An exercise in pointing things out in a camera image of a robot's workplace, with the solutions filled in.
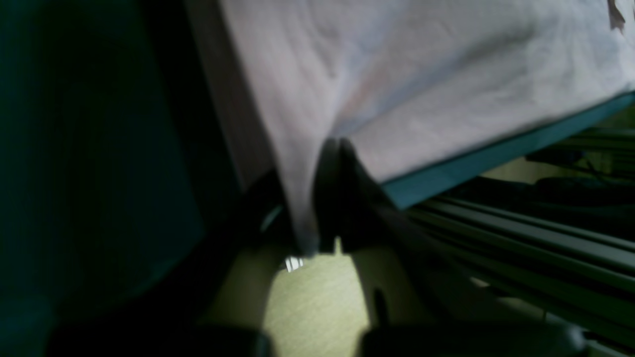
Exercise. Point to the teal table cloth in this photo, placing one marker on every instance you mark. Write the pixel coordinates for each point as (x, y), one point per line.
(112, 152)

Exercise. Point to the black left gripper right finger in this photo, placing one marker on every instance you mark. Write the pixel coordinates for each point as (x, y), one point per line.
(419, 302)

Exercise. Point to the pink T-shirt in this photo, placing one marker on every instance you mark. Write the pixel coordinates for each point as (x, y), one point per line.
(430, 92)

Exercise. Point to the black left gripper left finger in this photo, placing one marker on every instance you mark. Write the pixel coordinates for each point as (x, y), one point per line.
(221, 287)

